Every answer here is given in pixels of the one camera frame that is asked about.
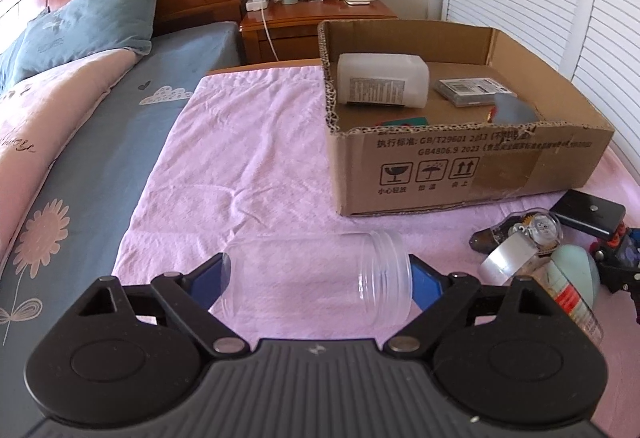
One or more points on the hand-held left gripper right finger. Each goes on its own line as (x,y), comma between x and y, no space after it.
(425,283)

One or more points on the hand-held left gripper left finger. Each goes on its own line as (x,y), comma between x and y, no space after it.
(207,283)

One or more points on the capsule bottle with silver cap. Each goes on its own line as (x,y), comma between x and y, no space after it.
(505,258)

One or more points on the clear plastic jar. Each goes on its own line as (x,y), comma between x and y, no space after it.
(310,273)

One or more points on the brown cardboard box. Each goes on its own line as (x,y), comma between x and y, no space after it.
(450,168)

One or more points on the clear correction tape dispenser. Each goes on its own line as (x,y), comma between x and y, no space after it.
(540,228)

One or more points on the black rectangular bar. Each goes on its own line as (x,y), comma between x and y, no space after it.
(585,210)

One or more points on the grey elephant toy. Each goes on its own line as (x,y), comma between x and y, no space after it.
(515,111)

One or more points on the clear labelled plastic case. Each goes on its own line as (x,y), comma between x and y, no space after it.
(470,91)

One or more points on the black cube toy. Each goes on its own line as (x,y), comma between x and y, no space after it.
(625,258)

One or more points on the white plastic container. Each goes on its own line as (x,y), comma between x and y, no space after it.
(380,78)

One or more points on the pink cloth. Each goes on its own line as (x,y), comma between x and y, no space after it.
(250,168)

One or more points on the blue floral bed sheet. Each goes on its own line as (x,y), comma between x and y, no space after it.
(165,118)

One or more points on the pink quilt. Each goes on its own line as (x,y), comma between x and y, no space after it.
(50,118)

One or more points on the wooden nightstand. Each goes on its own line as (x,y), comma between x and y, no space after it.
(300,28)

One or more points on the white power strip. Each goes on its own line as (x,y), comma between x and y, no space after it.
(257,6)

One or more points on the blue pillow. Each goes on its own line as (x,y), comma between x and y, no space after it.
(100,8)
(15,53)

